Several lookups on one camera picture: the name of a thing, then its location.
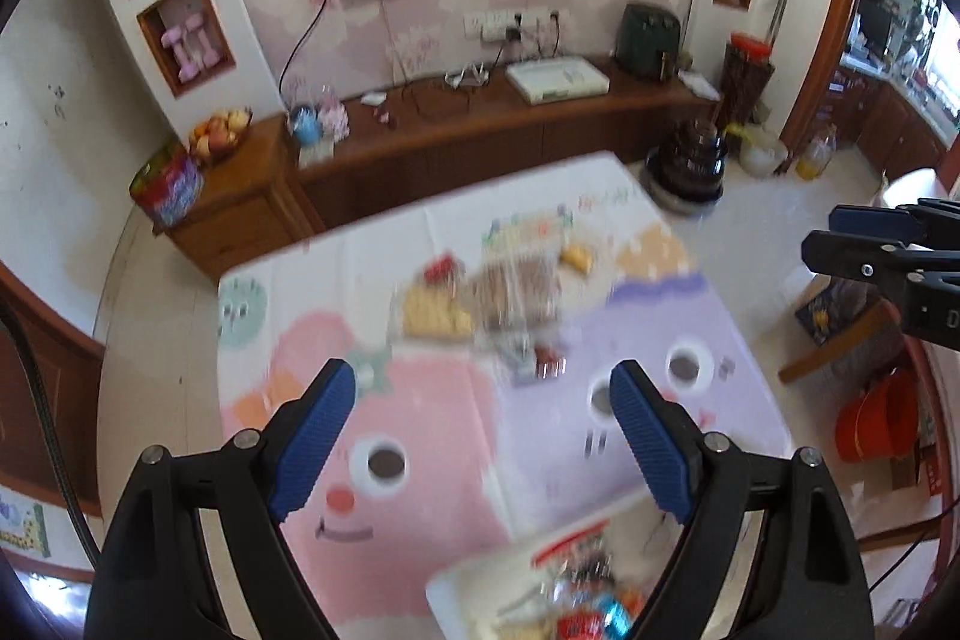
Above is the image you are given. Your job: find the wooden door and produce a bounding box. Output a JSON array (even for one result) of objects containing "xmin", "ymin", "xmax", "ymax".
[{"xmin": 0, "ymin": 265, "xmax": 106, "ymax": 513}]

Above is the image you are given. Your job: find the wooden chair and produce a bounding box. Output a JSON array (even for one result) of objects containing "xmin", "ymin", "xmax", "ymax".
[{"xmin": 778, "ymin": 280, "xmax": 901, "ymax": 386}]

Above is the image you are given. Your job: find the white wall socket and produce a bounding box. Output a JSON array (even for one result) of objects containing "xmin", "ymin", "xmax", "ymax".
[{"xmin": 463, "ymin": 8, "xmax": 560, "ymax": 41}]

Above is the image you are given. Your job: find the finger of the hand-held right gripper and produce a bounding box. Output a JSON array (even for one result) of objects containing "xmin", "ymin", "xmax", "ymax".
[
  {"xmin": 829, "ymin": 197, "xmax": 960, "ymax": 251},
  {"xmin": 801, "ymin": 231, "xmax": 960, "ymax": 300}
]

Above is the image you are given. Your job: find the yellow liquid bottle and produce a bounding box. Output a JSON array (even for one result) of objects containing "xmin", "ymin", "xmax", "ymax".
[{"xmin": 795, "ymin": 124, "xmax": 839, "ymax": 180}]

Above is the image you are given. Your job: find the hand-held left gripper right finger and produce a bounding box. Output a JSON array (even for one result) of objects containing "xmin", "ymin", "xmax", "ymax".
[{"xmin": 609, "ymin": 361, "xmax": 875, "ymax": 640}]

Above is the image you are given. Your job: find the blue white candy packet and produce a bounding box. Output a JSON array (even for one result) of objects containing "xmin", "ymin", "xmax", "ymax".
[{"xmin": 596, "ymin": 596, "xmax": 640, "ymax": 639}]

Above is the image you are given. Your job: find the dark green air fryer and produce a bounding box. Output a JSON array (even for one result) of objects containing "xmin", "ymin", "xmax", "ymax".
[{"xmin": 616, "ymin": 2, "xmax": 683, "ymax": 82}]

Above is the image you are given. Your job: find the round printed tin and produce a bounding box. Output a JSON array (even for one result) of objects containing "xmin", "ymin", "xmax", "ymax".
[{"xmin": 129, "ymin": 143, "xmax": 205, "ymax": 229}]

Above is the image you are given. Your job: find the yellow cookie bag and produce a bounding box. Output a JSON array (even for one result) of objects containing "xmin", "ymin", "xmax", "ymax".
[{"xmin": 397, "ymin": 254, "xmax": 477, "ymax": 341}]

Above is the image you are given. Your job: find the white set-top box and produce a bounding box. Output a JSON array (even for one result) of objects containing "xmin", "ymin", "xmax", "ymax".
[{"xmin": 505, "ymin": 55, "xmax": 610, "ymax": 106}]

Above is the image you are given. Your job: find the black television cable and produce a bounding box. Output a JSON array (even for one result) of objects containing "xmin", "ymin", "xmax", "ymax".
[{"xmin": 277, "ymin": 0, "xmax": 338, "ymax": 112}]

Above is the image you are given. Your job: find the pink dumbbell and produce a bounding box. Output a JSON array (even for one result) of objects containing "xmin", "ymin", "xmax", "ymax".
[
  {"xmin": 161, "ymin": 29, "xmax": 197, "ymax": 80},
  {"xmin": 186, "ymin": 14, "xmax": 222, "ymax": 67}
]

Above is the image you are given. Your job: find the orange bucket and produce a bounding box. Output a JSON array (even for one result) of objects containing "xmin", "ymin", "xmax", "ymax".
[{"xmin": 835, "ymin": 370, "xmax": 920, "ymax": 465}]

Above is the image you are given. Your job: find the white pitcher yellow handle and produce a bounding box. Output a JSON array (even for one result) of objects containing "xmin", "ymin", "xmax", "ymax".
[{"xmin": 739, "ymin": 122, "xmax": 788, "ymax": 176}]

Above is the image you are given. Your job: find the dark dried fruit bag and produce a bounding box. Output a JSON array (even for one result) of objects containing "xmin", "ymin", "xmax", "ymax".
[{"xmin": 531, "ymin": 521, "xmax": 623, "ymax": 592}]

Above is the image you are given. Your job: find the wooden television cabinet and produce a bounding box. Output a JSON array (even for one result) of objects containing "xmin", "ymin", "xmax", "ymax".
[{"xmin": 154, "ymin": 55, "xmax": 725, "ymax": 277}]

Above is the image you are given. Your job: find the red-lid jar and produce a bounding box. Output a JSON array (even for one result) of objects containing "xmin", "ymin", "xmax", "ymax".
[{"xmin": 721, "ymin": 32, "xmax": 775, "ymax": 125}]

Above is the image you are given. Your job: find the brown bread packet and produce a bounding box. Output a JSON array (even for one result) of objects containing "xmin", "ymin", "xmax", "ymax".
[{"xmin": 472, "ymin": 254, "xmax": 563, "ymax": 330}]

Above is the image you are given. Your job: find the blue printed box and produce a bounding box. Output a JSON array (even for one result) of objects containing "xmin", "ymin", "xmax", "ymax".
[{"xmin": 795, "ymin": 280, "xmax": 863, "ymax": 345}]

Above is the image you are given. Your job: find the cartoon printed tablecloth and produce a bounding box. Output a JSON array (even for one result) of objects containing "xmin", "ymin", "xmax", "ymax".
[{"xmin": 216, "ymin": 152, "xmax": 796, "ymax": 640}]

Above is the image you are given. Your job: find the white plastic bin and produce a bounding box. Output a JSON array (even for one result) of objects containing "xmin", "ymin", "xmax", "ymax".
[{"xmin": 426, "ymin": 505, "xmax": 676, "ymax": 640}]

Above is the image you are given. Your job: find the dark brown stacked cooker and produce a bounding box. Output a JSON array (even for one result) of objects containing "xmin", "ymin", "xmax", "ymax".
[{"xmin": 645, "ymin": 119, "xmax": 728, "ymax": 214}]

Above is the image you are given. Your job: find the pink ornament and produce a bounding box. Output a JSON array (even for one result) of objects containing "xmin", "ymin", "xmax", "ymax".
[{"xmin": 319, "ymin": 85, "xmax": 350, "ymax": 140}]

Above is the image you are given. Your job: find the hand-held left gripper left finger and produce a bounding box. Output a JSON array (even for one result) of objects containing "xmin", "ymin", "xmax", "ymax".
[{"xmin": 86, "ymin": 357, "xmax": 357, "ymax": 640}]

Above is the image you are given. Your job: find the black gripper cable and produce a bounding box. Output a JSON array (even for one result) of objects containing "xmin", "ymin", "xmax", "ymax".
[{"xmin": 0, "ymin": 299, "xmax": 102, "ymax": 570}]

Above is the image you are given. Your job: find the fruit bowl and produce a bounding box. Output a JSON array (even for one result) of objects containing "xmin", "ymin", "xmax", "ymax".
[{"xmin": 187, "ymin": 107, "xmax": 254, "ymax": 165}]

